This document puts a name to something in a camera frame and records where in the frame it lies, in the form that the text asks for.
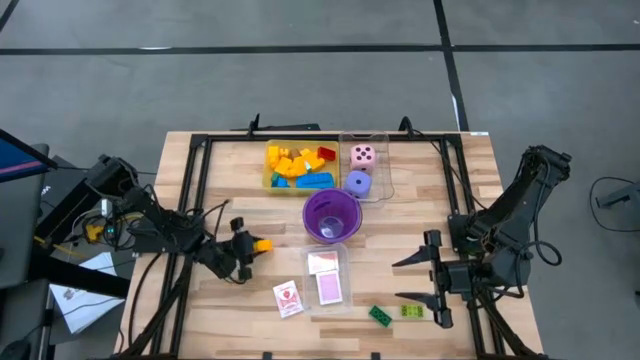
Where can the blue plastic tray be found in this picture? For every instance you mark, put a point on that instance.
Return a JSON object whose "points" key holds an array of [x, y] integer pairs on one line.
{"points": [[316, 181]]}

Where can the frosted clear plastic bin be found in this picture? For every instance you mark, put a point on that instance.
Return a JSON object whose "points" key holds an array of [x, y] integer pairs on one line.
{"points": [[306, 300]]}

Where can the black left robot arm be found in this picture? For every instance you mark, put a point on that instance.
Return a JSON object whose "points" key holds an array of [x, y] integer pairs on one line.
{"points": [[160, 225]]}

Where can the purple plastic bucket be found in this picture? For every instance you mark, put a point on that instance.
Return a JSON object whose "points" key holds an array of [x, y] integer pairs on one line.
{"points": [[330, 210]]}

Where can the light green toy block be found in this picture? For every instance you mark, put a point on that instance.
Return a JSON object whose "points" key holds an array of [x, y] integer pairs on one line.
{"points": [[412, 311]]}

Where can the yellow plug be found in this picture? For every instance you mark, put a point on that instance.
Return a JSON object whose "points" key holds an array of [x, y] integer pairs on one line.
{"points": [[94, 233]]}

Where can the white paper sheet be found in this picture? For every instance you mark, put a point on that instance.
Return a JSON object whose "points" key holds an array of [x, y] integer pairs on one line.
{"points": [[85, 300]]}

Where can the dark green toy block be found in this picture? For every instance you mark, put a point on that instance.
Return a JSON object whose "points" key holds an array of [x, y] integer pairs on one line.
{"points": [[380, 316]]}

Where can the yellow translucent tray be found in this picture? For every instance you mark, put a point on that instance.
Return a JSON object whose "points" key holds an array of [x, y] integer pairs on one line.
{"points": [[332, 170]]}

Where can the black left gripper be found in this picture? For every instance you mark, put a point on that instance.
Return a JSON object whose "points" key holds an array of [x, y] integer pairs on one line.
{"points": [[240, 247]]}

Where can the black case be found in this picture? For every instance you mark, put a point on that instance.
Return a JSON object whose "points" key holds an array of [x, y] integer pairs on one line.
{"points": [[65, 200]]}

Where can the pink foam die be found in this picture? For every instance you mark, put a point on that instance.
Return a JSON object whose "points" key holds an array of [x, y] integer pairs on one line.
{"points": [[362, 157]]}

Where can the red toy block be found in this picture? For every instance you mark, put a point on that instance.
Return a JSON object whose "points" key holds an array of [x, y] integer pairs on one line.
{"points": [[327, 153]]}

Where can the clear acrylic bin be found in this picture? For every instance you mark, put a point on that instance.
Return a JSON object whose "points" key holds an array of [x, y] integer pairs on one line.
{"points": [[385, 150]]}

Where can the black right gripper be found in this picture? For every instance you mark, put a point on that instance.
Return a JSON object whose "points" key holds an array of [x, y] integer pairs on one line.
{"points": [[455, 280]]}

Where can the black aluminium table frame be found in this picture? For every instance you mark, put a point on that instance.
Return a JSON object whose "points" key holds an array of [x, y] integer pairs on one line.
{"points": [[320, 135]]}

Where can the grey side table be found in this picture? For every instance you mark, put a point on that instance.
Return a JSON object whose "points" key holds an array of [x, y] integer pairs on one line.
{"points": [[15, 225]]}

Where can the blue screen monitor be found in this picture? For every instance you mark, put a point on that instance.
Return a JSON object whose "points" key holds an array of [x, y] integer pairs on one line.
{"points": [[20, 160]]}

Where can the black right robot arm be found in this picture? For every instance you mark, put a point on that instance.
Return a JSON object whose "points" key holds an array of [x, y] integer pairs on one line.
{"points": [[515, 210]]}

